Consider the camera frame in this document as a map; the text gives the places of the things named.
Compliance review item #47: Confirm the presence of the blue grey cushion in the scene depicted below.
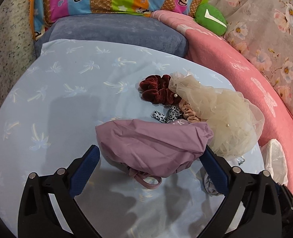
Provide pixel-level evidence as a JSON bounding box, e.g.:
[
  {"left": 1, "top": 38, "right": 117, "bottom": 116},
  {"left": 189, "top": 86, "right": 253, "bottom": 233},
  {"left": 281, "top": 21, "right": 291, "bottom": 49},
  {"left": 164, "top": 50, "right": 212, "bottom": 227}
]
[{"left": 34, "top": 17, "right": 189, "bottom": 59}]

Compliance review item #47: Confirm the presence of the cream tulle scrunchie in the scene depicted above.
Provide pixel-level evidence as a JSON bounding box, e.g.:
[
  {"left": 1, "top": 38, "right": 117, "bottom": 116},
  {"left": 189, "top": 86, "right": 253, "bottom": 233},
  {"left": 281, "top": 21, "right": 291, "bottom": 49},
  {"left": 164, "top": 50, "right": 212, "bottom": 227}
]
[{"left": 168, "top": 71, "right": 265, "bottom": 157}]

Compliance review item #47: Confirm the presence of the green round cushion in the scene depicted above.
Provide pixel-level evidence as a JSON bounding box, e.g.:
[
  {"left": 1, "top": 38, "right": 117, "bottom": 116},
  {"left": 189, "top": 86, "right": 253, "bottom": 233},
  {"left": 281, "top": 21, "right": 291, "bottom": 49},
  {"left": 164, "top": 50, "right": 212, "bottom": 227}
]
[{"left": 194, "top": 4, "right": 227, "bottom": 36}]

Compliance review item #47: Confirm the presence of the dark red velvet scrunchie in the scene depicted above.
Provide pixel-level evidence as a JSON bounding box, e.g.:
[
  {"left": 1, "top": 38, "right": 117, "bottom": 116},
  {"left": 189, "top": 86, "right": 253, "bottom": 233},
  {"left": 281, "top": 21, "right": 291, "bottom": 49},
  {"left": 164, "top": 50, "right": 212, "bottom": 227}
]
[{"left": 140, "top": 74, "right": 184, "bottom": 106}]

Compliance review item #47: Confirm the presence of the leopard print scrunchie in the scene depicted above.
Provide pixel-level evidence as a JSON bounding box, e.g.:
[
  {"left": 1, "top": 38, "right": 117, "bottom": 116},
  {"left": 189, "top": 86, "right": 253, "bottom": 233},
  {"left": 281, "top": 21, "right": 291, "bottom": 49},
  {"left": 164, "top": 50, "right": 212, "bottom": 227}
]
[{"left": 151, "top": 106, "right": 184, "bottom": 124}]

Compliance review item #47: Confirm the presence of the purple drawstring bag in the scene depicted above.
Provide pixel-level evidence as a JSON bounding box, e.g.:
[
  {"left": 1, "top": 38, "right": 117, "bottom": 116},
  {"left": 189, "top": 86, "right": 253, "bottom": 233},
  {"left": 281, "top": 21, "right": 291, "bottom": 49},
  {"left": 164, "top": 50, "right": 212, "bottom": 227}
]
[{"left": 95, "top": 119, "right": 214, "bottom": 185}]

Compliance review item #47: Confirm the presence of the pink bow print blanket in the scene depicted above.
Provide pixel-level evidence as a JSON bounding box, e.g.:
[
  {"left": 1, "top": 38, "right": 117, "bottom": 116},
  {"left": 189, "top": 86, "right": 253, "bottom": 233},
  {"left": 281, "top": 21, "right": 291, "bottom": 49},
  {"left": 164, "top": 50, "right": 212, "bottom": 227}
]
[{"left": 150, "top": 10, "right": 293, "bottom": 196}]

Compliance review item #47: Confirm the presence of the bin with white liner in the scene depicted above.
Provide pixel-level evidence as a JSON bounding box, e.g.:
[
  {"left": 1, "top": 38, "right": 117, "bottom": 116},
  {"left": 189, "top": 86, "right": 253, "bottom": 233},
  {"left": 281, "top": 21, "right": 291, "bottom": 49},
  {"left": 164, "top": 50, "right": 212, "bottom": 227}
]
[{"left": 261, "top": 139, "right": 289, "bottom": 185}]

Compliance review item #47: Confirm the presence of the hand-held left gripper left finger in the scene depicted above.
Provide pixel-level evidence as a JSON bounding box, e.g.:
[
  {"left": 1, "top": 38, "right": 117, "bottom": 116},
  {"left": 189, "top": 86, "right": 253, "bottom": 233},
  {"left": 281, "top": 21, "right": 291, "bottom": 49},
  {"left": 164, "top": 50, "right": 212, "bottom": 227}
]
[{"left": 17, "top": 144, "right": 101, "bottom": 238}]

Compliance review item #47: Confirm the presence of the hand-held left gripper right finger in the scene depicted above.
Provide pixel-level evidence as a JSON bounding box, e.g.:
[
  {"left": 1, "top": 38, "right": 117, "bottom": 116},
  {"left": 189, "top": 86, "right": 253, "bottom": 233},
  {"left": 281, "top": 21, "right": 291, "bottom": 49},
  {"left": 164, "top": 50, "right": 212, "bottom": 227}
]
[{"left": 199, "top": 145, "right": 283, "bottom": 238}]

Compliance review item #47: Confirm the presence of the grey floral blanket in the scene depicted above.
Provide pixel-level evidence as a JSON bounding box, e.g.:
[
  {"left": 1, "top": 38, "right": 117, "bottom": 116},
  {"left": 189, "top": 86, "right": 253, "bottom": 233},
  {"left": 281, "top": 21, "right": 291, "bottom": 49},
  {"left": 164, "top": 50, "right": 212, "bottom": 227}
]
[{"left": 211, "top": 0, "right": 293, "bottom": 139}]

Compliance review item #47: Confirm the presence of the pink satin scrunchie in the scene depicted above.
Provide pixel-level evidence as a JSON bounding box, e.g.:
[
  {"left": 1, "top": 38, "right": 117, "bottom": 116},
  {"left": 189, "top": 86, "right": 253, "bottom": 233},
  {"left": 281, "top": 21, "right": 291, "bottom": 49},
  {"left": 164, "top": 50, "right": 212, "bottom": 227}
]
[{"left": 181, "top": 102, "right": 201, "bottom": 123}]

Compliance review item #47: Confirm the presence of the light blue palm print sheet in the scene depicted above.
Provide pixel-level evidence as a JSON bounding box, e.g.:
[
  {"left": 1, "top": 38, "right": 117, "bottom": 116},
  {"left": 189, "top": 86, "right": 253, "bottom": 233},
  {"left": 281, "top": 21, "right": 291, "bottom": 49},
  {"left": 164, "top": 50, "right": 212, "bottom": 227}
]
[{"left": 0, "top": 39, "right": 266, "bottom": 238}]

